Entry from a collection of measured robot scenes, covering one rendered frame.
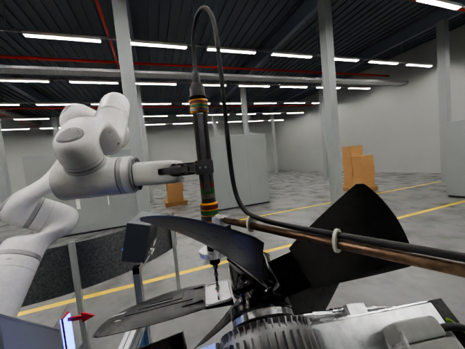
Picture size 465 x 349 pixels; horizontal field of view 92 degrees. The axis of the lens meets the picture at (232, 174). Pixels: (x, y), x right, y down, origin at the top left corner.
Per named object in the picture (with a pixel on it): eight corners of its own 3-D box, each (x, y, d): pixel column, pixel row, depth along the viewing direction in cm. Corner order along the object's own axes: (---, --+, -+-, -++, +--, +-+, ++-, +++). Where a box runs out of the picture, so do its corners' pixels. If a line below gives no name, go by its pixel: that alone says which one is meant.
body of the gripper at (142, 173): (140, 188, 56) (185, 183, 57) (126, 193, 46) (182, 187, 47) (136, 158, 55) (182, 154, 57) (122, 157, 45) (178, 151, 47)
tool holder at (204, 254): (240, 254, 53) (236, 213, 52) (216, 266, 48) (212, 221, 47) (216, 246, 59) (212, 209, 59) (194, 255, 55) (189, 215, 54)
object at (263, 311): (288, 326, 56) (285, 317, 58) (299, 308, 47) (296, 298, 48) (232, 336, 54) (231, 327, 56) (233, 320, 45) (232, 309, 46)
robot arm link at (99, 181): (118, 146, 50) (131, 176, 56) (54, 151, 48) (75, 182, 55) (109, 171, 44) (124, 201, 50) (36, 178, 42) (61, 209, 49)
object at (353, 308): (359, 318, 60) (369, 313, 58) (342, 320, 58) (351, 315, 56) (354, 307, 62) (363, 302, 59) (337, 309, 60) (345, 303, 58)
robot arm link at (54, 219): (-13, 264, 71) (22, 202, 87) (53, 273, 83) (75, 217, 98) (-2, 250, 66) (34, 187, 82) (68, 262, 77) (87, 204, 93)
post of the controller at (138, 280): (144, 308, 104) (138, 266, 103) (137, 309, 103) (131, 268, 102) (145, 304, 107) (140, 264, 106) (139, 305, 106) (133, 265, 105)
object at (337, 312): (288, 325, 53) (395, 311, 64) (292, 321, 51) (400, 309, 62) (284, 314, 54) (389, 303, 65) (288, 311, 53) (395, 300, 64)
